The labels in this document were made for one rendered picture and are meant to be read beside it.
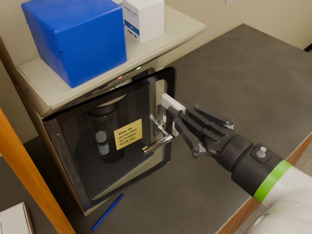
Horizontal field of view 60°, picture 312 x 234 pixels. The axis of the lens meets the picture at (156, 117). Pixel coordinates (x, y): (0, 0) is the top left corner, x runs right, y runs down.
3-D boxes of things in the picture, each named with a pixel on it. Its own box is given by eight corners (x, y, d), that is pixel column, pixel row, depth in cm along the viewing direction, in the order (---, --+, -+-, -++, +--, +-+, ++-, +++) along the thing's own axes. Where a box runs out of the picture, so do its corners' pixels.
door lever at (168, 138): (134, 143, 72) (133, 137, 70) (164, 128, 75) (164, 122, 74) (145, 158, 69) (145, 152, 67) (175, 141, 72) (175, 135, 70)
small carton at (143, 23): (125, 31, 49) (121, -3, 44) (147, 22, 51) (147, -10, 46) (140, 43, 46) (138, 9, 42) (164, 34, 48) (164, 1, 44)
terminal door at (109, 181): (85, 208, 80) (44, 117, 51) (169, 160, 92) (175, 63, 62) (86, 211, 80) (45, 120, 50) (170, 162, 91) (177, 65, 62)
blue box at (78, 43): (40, 58, 43) (19, 3, 36) (93, 36, 48) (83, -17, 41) (71, 89, 38) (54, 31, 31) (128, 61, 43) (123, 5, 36)
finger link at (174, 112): (185, 121, 62) (176, 128, 61) (170, 109, 64) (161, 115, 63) (186, 117, 61) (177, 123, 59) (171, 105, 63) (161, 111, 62)
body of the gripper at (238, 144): (261, 136, 53) (223, 111, 58) (234, 161, 49) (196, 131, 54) (251, 158, 59) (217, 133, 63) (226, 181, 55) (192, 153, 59)
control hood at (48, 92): (34, 111, 49) (13, 67, 42) (165, 45, 64) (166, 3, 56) (66, 150, 43) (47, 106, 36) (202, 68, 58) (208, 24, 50)
